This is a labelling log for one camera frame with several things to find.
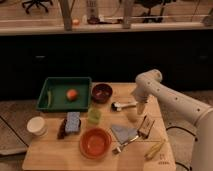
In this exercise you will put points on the green plastic tray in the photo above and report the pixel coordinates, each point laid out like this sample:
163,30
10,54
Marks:
59,87

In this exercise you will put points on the white handled dish brush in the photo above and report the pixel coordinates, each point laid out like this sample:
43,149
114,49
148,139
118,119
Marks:
116,106

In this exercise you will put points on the blue sponge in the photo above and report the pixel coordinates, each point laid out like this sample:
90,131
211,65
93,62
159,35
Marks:
73,122

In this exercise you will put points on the grey blue cloth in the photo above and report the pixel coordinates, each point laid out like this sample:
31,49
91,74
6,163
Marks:
123,133

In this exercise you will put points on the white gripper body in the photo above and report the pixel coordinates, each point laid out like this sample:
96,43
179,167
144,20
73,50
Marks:
141,98

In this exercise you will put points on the light green plastic cup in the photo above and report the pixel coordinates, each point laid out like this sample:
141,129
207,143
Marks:
94,116

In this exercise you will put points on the black office chair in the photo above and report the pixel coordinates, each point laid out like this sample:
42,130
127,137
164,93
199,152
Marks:
29,3

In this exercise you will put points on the white round container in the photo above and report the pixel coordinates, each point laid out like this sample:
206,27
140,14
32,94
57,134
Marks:
37,126

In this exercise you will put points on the dark maroon bowl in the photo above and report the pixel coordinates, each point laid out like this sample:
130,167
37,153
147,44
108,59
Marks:
101,93

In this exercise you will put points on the orange peach fruit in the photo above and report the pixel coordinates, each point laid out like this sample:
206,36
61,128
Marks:
72,94

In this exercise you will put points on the silver metal fork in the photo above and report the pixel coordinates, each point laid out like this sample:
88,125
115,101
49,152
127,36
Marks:
120,148

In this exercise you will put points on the brown chocolate bar packet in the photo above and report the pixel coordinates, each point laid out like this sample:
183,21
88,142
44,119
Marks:
146,126

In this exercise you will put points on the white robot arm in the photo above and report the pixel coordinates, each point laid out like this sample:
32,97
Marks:
194,111

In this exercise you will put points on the red orange bowl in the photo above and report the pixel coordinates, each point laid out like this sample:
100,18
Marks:
95,143

